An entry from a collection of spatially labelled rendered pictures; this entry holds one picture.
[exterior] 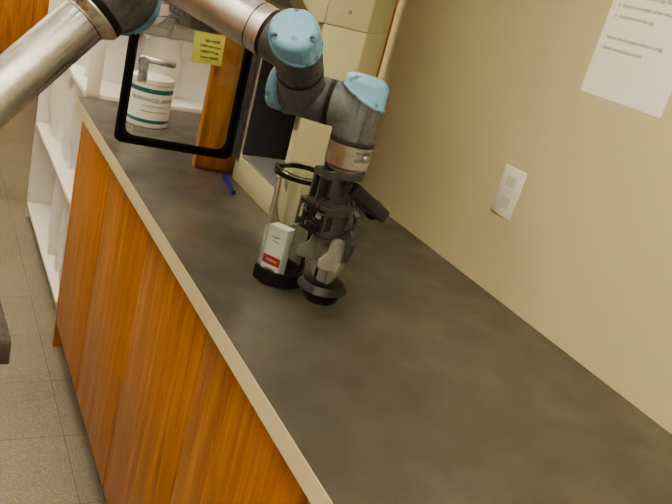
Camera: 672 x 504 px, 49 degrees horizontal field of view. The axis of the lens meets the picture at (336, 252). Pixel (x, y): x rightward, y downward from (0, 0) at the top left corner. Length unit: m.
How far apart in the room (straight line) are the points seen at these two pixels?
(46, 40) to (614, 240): 1.09
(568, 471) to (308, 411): 0.39
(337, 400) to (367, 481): 0.18
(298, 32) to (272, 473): 0.64
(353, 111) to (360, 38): 0.54
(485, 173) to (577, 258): 0.35
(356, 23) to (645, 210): 0.73
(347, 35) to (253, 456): 0.94
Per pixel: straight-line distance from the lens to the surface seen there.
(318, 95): 1.20
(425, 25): 2.10
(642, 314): 1.49
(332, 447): 1.02
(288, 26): 1.09
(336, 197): 1.24
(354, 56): 1.71
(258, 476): 1.20
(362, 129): 1.20
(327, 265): 1.27
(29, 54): 1.35
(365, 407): 1.13
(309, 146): 1.72
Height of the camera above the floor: 1.52
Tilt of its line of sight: 20 degrees down
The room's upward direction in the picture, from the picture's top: 15 degrees clockwise
